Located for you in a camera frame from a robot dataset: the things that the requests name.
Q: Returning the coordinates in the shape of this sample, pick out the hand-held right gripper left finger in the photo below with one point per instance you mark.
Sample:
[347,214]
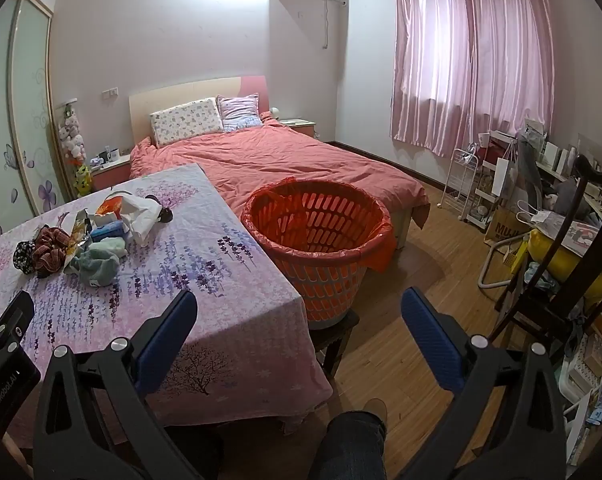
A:
[168,335]

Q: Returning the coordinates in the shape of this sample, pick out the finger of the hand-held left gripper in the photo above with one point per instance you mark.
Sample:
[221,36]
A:
[8,322]

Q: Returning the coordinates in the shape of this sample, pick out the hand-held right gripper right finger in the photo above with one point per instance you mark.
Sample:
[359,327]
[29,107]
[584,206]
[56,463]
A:
[431,335]

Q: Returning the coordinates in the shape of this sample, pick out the green towel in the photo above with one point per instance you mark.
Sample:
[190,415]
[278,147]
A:
[98,260]

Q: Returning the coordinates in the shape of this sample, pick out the orange plastic laundry basket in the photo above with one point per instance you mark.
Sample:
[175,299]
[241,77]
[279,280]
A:
[326,285]

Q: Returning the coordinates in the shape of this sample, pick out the floral tablecloth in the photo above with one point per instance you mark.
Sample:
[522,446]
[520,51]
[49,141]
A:
[206,280]

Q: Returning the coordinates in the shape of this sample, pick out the brown red scrunchie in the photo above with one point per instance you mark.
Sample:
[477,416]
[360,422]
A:
[51,252]

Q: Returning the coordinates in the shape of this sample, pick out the person's shoe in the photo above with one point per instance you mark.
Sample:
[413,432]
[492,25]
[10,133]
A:
[378,407]

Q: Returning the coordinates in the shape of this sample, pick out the dark wooden stool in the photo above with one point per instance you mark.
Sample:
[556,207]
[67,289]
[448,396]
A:
[331,342]

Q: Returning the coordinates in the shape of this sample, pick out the gold snack wrapper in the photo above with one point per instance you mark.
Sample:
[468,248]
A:
[76,240]

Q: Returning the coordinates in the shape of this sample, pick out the small black object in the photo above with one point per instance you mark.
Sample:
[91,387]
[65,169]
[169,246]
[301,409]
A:
[165,215]

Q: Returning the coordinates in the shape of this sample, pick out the white plastic bag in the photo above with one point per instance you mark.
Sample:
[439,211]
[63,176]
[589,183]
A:
[141,217]

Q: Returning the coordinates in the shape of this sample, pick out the blue tissue pack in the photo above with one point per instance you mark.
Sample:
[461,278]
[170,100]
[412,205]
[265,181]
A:
[106,231]

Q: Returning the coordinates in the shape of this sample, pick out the brown paper bag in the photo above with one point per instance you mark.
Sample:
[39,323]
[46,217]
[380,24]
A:
[503,232]

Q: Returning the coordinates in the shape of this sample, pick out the white shelf cart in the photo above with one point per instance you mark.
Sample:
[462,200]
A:
[483,205]

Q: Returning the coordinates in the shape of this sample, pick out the person's leg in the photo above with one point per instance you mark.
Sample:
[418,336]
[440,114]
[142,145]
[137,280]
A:
[348,450]

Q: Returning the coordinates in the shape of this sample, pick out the yellow plastic tub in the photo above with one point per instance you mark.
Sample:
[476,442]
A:
[551,255]

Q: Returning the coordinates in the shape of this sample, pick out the dark wooden chair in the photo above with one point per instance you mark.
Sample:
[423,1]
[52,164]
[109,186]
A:
[576,280]

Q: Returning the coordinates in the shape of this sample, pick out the yellow green plush toy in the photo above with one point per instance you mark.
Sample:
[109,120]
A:
[83,180]

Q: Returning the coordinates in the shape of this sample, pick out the pile of boxes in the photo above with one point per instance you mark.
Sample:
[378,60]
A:
[591,375]

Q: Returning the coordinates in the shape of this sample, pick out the pink nightstand with mug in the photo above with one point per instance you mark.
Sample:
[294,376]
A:
[108,175]

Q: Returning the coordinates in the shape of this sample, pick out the white paper bag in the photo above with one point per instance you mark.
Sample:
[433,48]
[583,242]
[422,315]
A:
[501,177]

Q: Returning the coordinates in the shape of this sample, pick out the white mug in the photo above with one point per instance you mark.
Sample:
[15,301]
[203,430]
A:
[114,154]

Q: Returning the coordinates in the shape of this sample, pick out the hanging plush toys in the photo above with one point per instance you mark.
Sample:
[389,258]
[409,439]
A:
[72,135]

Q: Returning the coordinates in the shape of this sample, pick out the bed with pink cover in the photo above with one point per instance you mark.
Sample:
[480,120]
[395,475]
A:
[281,160]

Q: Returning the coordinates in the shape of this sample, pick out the wardrobe with flower doors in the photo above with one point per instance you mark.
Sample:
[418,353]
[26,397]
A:
[26,110]

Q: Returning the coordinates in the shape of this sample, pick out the cluttered desk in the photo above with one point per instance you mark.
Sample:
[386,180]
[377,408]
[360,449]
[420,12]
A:
[561,165]

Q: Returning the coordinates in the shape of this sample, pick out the white floral pillow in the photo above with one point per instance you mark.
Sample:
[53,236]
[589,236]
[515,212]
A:
[186,120]

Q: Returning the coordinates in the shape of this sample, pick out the purple striped pillow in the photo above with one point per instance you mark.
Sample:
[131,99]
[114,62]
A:
[238,110]

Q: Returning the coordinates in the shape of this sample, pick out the cream pink headboard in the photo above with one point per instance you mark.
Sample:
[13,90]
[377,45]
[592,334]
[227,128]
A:
[181,92]

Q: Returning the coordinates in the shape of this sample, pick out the white round lamp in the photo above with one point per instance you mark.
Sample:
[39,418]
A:
[275,112]

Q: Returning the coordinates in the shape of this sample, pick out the pink curtain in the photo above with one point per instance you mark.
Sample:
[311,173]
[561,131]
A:
[471,55]

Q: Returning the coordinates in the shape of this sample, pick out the white metal tube frame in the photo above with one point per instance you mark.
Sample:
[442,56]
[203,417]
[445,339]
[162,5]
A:
[486,270]

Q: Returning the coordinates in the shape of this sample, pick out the wall socket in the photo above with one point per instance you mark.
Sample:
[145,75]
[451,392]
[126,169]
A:
[109,93]

